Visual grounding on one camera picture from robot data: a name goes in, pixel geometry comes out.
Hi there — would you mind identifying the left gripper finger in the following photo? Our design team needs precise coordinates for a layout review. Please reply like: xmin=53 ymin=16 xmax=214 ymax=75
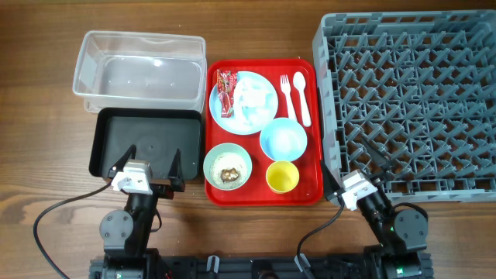
xmin=108 ymin=144 xmax=136 ymax=179
xmin=167 ymin=149 xmax=185 ymax=192

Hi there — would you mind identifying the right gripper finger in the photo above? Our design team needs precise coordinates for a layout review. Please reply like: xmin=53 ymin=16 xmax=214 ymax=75
xmin=361 ymin=136 xmax=394 ymax=181
xmin=320 ymin=160 xmax=343 ymax=202

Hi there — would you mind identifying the yellow cup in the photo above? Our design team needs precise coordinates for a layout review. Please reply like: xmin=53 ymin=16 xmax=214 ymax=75
xmin=266 ymin=161 xmax=300 ymax=194

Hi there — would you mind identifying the green bowl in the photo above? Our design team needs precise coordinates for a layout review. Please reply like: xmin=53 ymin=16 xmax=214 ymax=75
xmin=203 ymin=143 xmax=253 ymax=191

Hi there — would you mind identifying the brown food chunk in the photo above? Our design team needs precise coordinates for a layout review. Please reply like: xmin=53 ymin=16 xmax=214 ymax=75
xmin=220 ymin=168 xmax=239 ymax=183

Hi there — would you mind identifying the light blue bowl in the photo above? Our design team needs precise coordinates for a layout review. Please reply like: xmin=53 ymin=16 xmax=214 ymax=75
xmin=260 ymin=118 xmax=308 ymax=162

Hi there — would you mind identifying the red snack wrapper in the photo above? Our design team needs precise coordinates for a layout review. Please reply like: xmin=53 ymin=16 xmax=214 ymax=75
xmin=216 ymin=70 xmax=237 ymax=118

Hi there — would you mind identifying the white tissue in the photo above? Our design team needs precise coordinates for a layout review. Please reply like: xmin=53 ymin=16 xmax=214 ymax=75
xmin=233 ymin=78 xmax=270 ymax=123

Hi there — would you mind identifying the light blue plate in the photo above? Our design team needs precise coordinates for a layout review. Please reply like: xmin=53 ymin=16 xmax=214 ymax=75
xmin=208 ymin=71 xmax=278 ymax=136

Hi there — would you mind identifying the white plastic fork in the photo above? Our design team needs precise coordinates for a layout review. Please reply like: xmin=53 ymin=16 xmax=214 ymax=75
xmin=280 ymin=74 xmax=297 ymax=121

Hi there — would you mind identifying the white plastic spoon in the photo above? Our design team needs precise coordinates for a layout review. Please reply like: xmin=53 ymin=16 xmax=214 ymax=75
xmin=293 ymin=71 xmax=312 ymax=127

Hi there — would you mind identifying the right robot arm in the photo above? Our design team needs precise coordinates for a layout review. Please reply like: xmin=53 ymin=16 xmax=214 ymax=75
xmin=321 ymin=136 xmax=429 ymax=278

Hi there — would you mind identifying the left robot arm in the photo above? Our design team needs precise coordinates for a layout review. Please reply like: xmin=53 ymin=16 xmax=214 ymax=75
xmin=89 ymin=144 xmax=185 ymax=279

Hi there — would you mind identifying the grey dishwasher rack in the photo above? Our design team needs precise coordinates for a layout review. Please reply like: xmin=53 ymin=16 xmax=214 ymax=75
xmin=312 ymin=10 xmax=495 ymax=202

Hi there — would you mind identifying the black plastic tray bin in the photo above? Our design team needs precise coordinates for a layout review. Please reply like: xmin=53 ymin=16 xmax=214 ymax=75
xmin=88 ymin=108 xmax=202 ymax=181

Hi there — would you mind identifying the clear plastic bin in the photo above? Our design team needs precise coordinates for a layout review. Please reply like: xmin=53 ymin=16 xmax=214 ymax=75
xmin=72 ymin=30 xmax=207 ymax=112

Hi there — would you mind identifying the red serving tray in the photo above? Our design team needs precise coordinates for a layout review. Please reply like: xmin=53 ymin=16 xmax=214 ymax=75
xmin=205 ymin=58 xmax=323 ymax=207

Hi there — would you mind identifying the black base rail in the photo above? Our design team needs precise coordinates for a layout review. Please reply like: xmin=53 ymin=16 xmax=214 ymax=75
xmin=88 ymin=253 xmax=434 ymax=279

